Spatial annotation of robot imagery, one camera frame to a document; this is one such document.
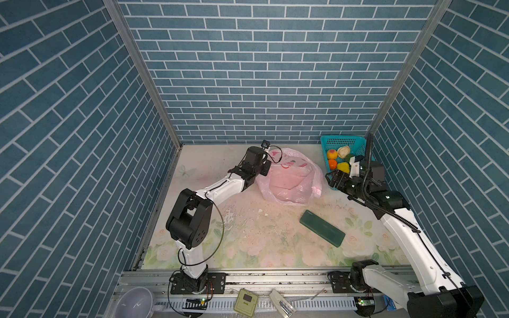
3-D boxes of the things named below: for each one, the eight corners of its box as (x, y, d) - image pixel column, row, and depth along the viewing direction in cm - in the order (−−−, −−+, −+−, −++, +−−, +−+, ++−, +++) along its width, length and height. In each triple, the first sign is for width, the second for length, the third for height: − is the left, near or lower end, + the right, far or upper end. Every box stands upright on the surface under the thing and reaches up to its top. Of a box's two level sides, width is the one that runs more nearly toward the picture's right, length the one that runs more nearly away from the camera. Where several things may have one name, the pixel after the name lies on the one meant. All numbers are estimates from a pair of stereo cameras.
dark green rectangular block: (298, 222, 92) (299, 220, 90) (306, 210, 96) (306, 208, 94) (338, 248, 84) (340, 247, 83) (345, 234, 88) (346, 232, 87)
